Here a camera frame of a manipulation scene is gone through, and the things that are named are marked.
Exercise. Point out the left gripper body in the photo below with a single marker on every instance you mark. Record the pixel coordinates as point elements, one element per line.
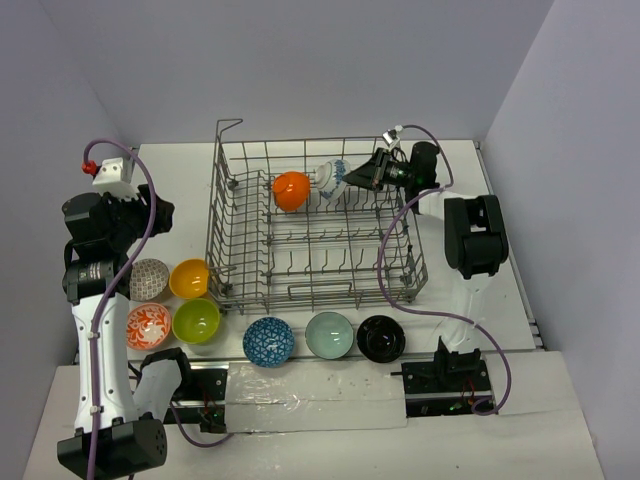
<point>145,215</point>

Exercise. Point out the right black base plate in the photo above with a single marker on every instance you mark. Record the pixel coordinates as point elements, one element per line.
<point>433,389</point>

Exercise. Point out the grey patterned bowl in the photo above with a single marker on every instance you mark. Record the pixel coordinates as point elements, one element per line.
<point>149,278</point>

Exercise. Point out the light teal bowl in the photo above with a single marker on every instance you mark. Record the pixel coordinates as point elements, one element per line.
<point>329,335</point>

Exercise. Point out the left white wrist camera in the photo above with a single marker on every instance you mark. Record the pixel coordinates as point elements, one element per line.
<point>112,178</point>

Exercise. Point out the orange white patterned bowl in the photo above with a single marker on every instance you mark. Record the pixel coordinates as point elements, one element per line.
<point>148,325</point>

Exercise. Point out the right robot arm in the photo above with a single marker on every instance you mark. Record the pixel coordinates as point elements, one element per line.
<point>475,241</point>

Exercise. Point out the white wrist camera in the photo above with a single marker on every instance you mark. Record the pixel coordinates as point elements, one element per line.
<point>391,137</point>
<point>112,178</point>

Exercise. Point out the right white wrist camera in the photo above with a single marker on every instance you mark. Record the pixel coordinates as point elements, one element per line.
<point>391,137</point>

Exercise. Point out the blue triangle pattern bowl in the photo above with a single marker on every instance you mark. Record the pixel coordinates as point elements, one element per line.
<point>268,342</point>

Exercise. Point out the lime green bowl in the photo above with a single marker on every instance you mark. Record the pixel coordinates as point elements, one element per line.
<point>196,321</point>

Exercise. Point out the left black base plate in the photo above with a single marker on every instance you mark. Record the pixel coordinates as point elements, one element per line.
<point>200,390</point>

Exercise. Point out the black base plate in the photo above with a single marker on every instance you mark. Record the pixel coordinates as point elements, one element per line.
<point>200,390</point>
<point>433,389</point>

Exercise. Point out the orange bowl white inside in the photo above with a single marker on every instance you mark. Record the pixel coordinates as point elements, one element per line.
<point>291,190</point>

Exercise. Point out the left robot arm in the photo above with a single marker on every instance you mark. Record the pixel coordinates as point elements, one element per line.
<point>119,426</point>

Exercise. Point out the grey wire dish rack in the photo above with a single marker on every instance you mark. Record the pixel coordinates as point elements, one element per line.
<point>347,252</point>

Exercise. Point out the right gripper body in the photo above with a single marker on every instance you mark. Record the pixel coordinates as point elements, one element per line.
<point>394,173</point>

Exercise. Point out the blue floral bowl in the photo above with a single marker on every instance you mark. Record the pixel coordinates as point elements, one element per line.
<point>329,178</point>

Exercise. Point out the black glossy bowl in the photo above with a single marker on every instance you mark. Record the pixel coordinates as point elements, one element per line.
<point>381,339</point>

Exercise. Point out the yellow-orange bowl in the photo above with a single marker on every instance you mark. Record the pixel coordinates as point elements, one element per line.
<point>189,279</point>

